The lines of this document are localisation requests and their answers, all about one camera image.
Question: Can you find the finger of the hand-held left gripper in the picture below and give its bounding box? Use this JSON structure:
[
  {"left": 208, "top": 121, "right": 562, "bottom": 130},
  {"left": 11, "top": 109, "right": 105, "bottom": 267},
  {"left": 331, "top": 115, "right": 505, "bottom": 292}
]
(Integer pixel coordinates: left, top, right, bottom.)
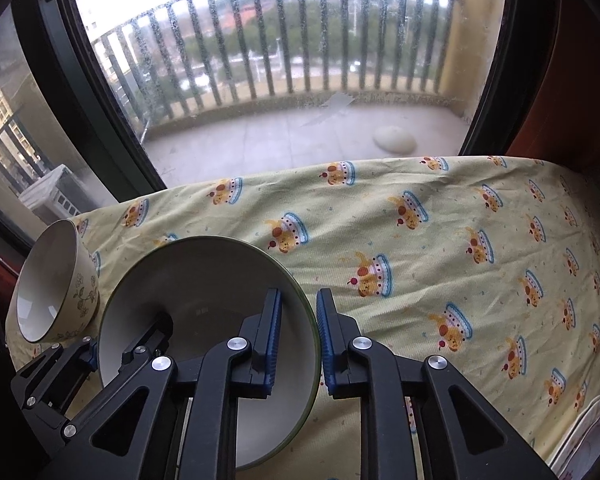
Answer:
[
  {"left": 59, "top": 316, "right": 174, "bottom": 442},
  {"left": 10, "top": 339, "right": 99, "bottom": 412}
]

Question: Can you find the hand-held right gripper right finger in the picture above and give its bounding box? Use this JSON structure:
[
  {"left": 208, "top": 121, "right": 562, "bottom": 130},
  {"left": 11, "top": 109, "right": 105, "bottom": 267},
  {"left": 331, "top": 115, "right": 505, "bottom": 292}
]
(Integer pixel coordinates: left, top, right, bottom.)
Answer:
[{"left": 315, "top": 288, "right": 556, "bottom": 480}]

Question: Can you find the white plate with yellow flowers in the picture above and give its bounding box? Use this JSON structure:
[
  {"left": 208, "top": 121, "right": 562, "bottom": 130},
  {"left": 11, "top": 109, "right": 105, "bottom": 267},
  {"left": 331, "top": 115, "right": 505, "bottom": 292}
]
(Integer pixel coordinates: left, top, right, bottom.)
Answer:
[{"left": 550, "top": 394, "right": 600, "bottom": 480}]

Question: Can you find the green rim bowl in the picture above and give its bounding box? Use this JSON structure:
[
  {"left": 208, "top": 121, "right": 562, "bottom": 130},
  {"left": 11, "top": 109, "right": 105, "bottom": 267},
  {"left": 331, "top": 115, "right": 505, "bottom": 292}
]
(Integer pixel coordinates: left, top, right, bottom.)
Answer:
[{"left": 97, "top": 235, "right": 322, "bottom": 471}]

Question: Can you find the dark window frame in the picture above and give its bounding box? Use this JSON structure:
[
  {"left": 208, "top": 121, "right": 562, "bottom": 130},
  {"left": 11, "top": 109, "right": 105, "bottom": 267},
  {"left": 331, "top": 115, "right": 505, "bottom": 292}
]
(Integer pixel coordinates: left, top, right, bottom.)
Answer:
[{"left": 0, "top": 0, "right": 566, "bottom": 261}]

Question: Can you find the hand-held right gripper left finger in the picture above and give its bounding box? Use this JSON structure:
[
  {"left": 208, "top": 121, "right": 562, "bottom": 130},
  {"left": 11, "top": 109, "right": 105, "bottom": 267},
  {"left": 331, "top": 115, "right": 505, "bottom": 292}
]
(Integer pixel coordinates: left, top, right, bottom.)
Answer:
[{"left": 40, "top": 288, "right": 283, "bottom": 480}]

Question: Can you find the outdoor air conditioner unit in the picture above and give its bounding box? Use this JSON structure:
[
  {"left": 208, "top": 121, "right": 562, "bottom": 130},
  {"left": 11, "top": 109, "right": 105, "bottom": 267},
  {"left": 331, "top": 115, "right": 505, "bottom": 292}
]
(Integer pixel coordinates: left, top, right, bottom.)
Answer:
[{"left": 17, "top": 165, "right": 118, "bottom": 226}]

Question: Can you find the reddish brown chair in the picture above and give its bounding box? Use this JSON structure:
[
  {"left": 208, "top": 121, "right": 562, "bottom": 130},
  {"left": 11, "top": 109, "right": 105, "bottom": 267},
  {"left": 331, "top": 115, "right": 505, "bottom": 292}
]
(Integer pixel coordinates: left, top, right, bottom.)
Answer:
[{"left": 505, "top": 0, "right": 600, "bottom": 191}]

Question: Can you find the yellow printed tablecloth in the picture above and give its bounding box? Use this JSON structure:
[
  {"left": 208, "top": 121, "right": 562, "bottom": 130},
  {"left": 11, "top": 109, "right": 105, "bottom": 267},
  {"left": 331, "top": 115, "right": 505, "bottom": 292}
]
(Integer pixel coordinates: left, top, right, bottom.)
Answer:
[{"left": 2, "top": 155, "right": 600, "bottom": 480}]

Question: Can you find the white lump on balcony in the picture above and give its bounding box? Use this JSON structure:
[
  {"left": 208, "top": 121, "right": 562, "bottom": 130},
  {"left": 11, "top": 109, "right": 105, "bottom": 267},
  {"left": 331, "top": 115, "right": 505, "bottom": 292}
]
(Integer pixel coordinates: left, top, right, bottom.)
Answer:
[{"left": 372, "top": 125, "right": 417, "bottom": 153}]

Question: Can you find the cream floral bowl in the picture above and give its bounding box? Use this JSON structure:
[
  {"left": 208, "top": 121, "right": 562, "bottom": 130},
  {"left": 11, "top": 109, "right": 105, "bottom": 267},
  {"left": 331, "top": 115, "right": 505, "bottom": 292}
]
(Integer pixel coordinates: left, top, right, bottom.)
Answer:
[{"left": 5, "top": 218, "right": 101, "bottom": 345}]

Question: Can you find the balcony railing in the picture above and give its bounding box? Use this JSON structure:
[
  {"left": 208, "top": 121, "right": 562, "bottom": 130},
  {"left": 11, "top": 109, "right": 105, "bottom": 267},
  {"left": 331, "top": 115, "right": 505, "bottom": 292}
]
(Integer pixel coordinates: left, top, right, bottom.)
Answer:
[{"left": 87, "top": 0, "right": 461, "bottom": 126}]

